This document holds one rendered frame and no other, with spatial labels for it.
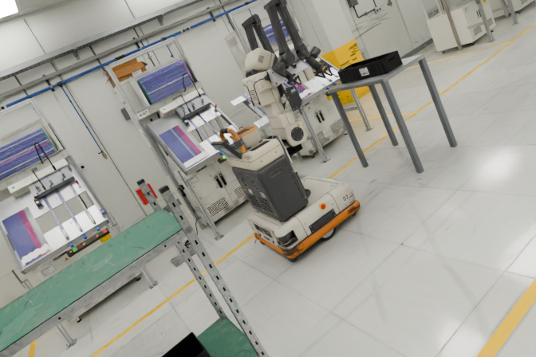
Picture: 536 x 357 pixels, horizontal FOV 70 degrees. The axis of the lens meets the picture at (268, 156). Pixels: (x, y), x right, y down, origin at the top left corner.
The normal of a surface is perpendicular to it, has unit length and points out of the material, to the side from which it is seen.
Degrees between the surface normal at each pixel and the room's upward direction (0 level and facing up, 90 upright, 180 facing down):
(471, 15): 90
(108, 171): 90
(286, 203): 90
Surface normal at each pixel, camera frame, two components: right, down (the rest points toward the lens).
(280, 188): 0.41, 0.04
